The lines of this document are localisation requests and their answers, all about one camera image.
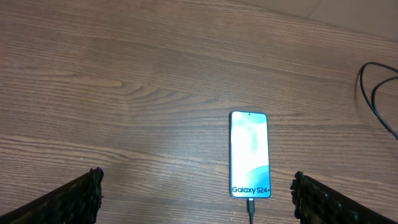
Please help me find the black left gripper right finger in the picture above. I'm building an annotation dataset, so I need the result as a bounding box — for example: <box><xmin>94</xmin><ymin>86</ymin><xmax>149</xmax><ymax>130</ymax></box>
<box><xmin>290</xmin><ymin>171</ymin><xmax>397</xmax><ymax>224</ymax></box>

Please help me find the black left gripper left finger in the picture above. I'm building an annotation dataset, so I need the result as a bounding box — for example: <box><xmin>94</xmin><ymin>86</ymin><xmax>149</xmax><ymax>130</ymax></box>
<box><xmin>1</xmin><ymin>167</ymin><xmax>104</xmax><ymax>224</ymax></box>

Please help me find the black USB charging cable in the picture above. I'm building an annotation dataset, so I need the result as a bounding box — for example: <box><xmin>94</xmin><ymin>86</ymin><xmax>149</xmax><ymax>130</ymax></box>
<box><xmin>247</xmin><ymin>62</ymin><xmax>398</xmax><ymax>224</ymax></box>

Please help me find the blue Galaxy smartphone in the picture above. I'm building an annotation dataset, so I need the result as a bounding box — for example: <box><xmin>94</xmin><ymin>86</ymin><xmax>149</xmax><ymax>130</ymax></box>
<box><xmin>230</xmin><ymin>111</ymin><xmax>271</xmax><ymax>198</ymax></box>

